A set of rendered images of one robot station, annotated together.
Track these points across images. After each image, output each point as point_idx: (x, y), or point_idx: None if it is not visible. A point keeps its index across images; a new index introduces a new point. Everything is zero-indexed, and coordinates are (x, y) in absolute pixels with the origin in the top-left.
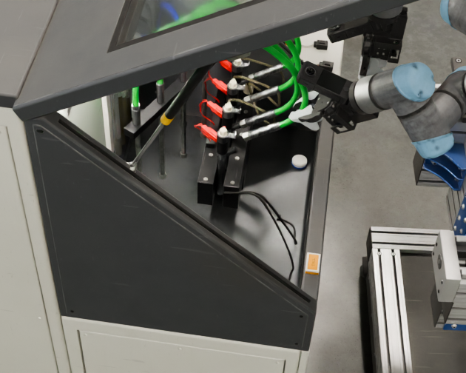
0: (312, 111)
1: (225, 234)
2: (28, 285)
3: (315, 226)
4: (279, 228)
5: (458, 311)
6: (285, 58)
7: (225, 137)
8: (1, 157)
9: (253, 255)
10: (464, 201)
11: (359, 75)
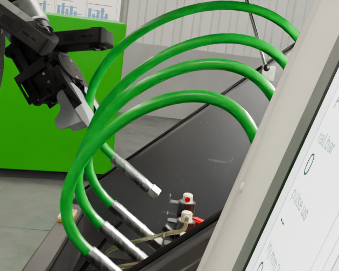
0: (85, 85)
1: (169, 133)
2: None
3: (54, 240)
4: (98, 245)
5: None
6: (129, 33)
7: (182, 198)
8: None
9: (140, 152)
10: None
11: None
